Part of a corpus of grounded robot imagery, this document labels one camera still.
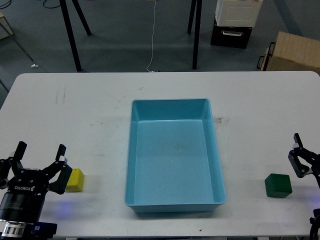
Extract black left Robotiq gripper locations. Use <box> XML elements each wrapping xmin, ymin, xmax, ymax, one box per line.
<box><xmin>0</xmin><ymin>141</ymin><xmax>73</xmax><ymax>224</ymax></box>

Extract black right table legs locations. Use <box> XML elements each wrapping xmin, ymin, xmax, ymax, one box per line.
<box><xmin>187</xmin><ymin>0</ymin><xmax>203</xmax><ymax>70</ymax></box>

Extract yellow block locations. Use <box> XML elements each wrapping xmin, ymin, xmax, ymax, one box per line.
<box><xmin>65</xmin><ymin>168</ymin><xmax>85</xmax><ymax>193</ymax></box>

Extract light blue plastic box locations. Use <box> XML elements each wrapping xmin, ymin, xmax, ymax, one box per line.
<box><xmin>125</xmin><ymin>98</ymin><xmax>227</xmax><ymax>213</ymax></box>

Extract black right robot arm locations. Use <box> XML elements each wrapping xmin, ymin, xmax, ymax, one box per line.
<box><xmin>288</xmin><ymin>133</ymin><xmax>320</xmax><ymax>240</ymax></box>

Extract green block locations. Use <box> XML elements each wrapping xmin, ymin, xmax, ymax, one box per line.
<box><xmin>264</xmin><ymin>173</ymin><xmax>293</xmax><ymax>199</ymax></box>

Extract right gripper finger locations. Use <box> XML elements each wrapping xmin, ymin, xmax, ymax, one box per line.
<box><xmin>288</xmin><ymin>133</ymin><xmax>320</xmax><ymax>178</ymax></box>

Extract white hanging cable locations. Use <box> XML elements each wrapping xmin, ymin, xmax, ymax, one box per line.
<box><xmin>146</xmin><ymin>0</ymin><xmax>159</xmax><ymax>74</ymax></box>

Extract black left table legs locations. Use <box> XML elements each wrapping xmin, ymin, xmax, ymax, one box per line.
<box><xmin>59</xmin><ymin>0</ymin><xmax>92</xmax><ymax>72</ymax></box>

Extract cardboard box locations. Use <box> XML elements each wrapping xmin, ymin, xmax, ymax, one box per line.
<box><xmin>265</xmin><ymin>31</ymin><xmax>320</xmax><ymax>74</ymax></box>

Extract wooden shelf at left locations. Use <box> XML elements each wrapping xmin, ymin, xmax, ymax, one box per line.
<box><xmin>0</xmin><ymin>12</ymin><xmax>14</xmax><ymax>40</ymax></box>

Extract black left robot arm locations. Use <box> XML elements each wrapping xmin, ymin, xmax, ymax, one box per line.
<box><xmin>0</xmin><ymin>141</ymin><xmax>73</xmax><ymax>240</ymax></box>

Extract black table legs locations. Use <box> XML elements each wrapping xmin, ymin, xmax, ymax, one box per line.
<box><xmin>187</xmin><ymin>0</ymin><xmax>203</xmax><ymax>70</ymax></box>
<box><xmin>59</xmin><ymin>0</ymin><xmax>92</xmax><ymax>72</ymax></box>

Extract white storage crate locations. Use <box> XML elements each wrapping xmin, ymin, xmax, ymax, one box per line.
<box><xmin>215</xmin><ymin>0</ymin><xmax>263</xmax><ymax>28</ymax></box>

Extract black storage box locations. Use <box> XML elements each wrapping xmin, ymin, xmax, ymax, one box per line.
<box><xmin>210</xmin><ymin>20</ymin><xmax>253</xmax><ymax>49</ymax></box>

